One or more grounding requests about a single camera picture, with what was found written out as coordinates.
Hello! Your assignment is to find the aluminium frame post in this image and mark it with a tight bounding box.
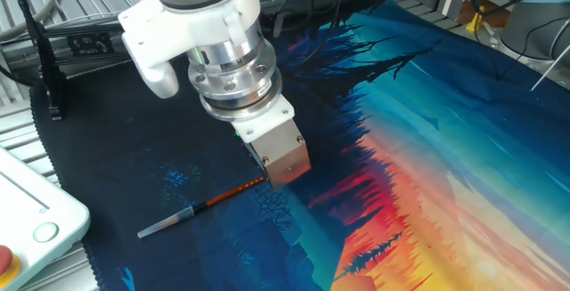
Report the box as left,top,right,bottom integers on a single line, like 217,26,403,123
437,0,465,21

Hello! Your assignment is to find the silver block gripper body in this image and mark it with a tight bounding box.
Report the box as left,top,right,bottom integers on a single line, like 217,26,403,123
230,93,313,191

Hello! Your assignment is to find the colourful sunset landscape mat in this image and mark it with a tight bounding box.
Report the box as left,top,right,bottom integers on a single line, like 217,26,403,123
28,0,570,291

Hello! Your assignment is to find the white teach pendant red button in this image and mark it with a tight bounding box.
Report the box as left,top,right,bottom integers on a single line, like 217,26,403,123
0,145,92,291

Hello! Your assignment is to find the white plastic wrist bracket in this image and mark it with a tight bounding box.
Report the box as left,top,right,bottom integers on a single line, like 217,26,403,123
118,0,263,100

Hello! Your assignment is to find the white cable tie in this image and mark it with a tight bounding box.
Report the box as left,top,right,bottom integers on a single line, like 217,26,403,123
528,43,570,93

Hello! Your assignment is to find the yellow plastic clip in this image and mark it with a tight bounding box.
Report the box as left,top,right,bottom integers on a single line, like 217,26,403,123
464,4,486,34

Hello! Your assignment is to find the brown calligraphy brush clear cap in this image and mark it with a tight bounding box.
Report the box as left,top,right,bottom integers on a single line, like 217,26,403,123
136,174,267,240

